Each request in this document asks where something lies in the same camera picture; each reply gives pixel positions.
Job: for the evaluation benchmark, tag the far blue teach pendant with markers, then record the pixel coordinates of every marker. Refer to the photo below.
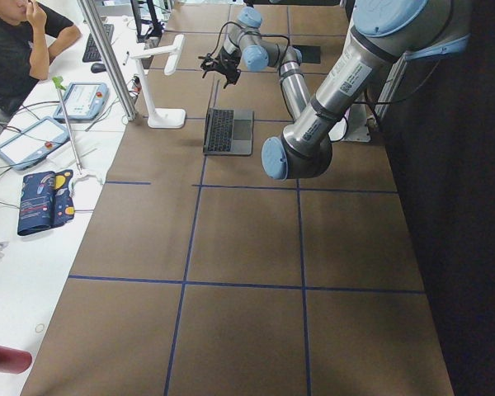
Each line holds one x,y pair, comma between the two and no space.
84,100

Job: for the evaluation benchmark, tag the navy patterned pouch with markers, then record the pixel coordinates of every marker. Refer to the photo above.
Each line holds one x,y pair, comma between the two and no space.
45,202

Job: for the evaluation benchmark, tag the aluminium frame post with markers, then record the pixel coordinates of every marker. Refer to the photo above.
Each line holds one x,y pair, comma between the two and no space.
108,56

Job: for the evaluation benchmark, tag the black desk mouse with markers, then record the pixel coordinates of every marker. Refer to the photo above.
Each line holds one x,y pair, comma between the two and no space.
98,68

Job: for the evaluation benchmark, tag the black mouse pad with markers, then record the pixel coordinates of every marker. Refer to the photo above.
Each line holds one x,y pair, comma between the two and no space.
310,54

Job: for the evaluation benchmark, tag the blue teach pendant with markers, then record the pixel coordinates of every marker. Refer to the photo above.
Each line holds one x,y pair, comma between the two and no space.
84,100
33,144

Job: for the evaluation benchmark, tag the grey laptop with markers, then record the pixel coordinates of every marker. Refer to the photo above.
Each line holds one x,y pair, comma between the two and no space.
228,132

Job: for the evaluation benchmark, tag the red cylinder bottle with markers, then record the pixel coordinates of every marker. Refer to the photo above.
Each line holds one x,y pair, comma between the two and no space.
14,361

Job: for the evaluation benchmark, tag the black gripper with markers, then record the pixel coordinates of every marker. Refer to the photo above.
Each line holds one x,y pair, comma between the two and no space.
223,64

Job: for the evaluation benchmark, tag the white desk lamp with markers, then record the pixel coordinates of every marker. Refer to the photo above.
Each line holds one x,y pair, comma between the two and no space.
159,117

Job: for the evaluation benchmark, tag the near blue teach pendant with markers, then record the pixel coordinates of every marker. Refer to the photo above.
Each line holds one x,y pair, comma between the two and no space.
33,144

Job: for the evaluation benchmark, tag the person in black shirt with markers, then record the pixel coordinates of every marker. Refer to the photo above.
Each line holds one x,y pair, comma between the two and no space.
32,35

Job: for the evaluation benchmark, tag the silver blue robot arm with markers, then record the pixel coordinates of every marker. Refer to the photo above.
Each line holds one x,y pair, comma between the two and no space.
381,32
312,3

